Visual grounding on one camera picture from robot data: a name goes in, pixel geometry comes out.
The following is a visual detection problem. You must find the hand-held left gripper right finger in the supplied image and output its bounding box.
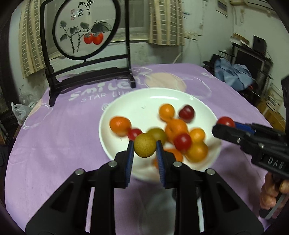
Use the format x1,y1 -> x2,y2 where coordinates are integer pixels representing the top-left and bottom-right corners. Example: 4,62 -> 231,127
156,140 -> 264,235

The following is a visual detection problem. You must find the person's right hand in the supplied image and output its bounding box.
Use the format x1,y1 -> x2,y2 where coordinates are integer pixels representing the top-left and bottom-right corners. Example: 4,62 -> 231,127
260,173 -> 289,209

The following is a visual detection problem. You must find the round painted screen black stand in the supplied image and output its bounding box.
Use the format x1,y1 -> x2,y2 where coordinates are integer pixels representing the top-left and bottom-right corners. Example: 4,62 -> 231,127
39,0 -> 136,107

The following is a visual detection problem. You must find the black metal rack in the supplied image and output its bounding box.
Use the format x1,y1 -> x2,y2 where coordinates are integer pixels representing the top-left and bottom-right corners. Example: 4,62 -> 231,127
232,43 -> 273,104

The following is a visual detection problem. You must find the white oval plate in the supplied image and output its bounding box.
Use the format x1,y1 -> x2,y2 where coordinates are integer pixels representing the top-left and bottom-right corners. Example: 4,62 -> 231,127
98,88 -> 223,183

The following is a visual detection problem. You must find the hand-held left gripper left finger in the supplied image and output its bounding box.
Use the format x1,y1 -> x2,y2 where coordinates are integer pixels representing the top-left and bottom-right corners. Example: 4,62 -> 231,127
25,140 -> 136,235

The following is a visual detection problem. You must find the beige checked curtain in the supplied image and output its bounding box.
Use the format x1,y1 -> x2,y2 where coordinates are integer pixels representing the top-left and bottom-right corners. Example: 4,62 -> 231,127
148,0 -> 184,46
19,0 -> 47,78

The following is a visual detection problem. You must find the window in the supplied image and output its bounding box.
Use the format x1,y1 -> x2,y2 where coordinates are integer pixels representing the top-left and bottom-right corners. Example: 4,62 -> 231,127
115,0 -> 150,42

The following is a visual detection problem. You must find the white air conditioner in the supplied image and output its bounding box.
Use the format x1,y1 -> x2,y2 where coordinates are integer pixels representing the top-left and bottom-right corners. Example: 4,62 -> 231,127
245,0 -> 275,10

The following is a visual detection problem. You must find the white printed container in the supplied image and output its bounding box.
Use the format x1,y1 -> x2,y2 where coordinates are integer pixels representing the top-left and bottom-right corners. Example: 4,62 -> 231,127
266,84 -> 284,111

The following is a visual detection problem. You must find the white wall panel box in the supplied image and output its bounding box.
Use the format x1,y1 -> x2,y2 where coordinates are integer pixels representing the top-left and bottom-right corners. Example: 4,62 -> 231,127
215,0 -> 228,17

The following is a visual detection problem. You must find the small yellow-green pear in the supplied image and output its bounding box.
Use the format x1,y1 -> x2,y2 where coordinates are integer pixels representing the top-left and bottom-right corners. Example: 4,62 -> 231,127
134,133 -> 157,158

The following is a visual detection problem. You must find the cardboard box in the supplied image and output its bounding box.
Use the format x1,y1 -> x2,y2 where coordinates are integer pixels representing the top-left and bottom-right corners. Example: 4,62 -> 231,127
257,99 -> 286,127

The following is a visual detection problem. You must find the black speaker box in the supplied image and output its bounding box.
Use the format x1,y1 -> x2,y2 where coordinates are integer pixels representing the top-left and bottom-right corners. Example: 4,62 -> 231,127
253,35 -> 268,58

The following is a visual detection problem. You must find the yellow-green orange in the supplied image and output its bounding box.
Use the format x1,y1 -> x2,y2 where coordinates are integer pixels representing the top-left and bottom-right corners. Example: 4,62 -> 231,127
147,128 -> 168,144

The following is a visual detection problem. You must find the purple printed tablecloth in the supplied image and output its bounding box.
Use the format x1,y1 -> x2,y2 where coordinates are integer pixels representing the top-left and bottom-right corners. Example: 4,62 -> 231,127
5,63 -> 275,235

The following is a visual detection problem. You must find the blue cloth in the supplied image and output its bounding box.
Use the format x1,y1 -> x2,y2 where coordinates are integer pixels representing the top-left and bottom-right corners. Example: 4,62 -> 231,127
214,58 -> 254,91

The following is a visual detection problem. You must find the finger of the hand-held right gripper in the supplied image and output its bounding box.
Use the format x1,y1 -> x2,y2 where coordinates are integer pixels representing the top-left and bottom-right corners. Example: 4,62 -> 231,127
234,122 -> 285,136
212,124 -> 256,157

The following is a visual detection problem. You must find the black monitor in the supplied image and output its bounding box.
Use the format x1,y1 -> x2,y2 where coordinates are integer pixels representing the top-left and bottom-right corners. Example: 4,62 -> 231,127
234,48 -> 266,75

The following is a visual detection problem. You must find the ribbed tangerine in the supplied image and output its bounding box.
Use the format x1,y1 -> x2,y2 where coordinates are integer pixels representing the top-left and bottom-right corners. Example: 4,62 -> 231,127
165,119 -> 188,142

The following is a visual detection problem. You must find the white plastic bag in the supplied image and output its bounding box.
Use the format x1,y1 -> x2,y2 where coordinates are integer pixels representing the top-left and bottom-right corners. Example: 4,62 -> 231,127
11,103 -> 32,126

